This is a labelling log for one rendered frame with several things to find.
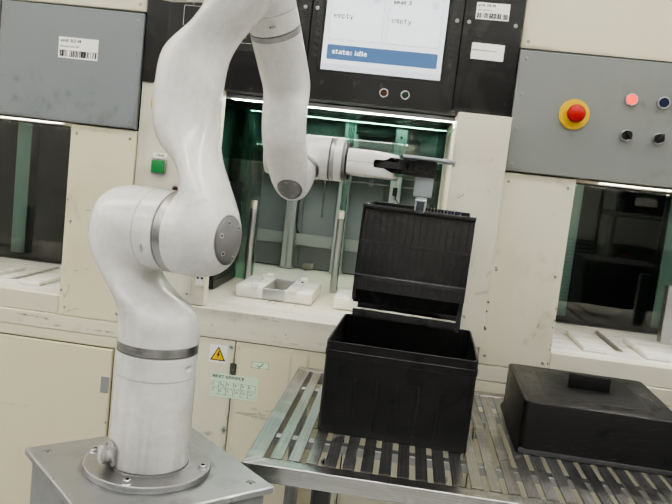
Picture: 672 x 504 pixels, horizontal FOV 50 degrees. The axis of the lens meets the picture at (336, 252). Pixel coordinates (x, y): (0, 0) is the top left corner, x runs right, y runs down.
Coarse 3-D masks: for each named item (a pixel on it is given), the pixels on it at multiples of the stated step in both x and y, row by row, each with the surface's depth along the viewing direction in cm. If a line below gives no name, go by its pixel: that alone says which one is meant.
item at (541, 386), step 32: (512, 384) 151; (544, 384) 145; (576, 384) 145; (608, 384) 144; (640, 384) 155; (512, 416) 145; (544, 416) 133; (576, 416) 132; (608, 416) 131; (640, 416) 131; (544, 448) 133; (576, 448) 133; (608, 448) 132; (640, 448) 131
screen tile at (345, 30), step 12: (336, 0) 168; (348, 0) 168; (360, 0) 168; (372, 0) 167; (384, 0) 167; (360, 12) 168; (372, 12) 168; (336, 24) 169; (348, 24) 168; (360, 24) 168; (372, 24) 168; (336, 36) 169; (348, 36) 169; (360, 36) 168; (372, 36) 168
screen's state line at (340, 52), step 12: (336, 48) 169; (348, 48) 169; (360, 48) 169; (372, 48) 168; (348, 60) 169; (360, 60) 169; (372, 60) 169; (384, 60) 168; (396, 60) 168; (408, 60) 168; (420, 60) 168; (432, 60) 167
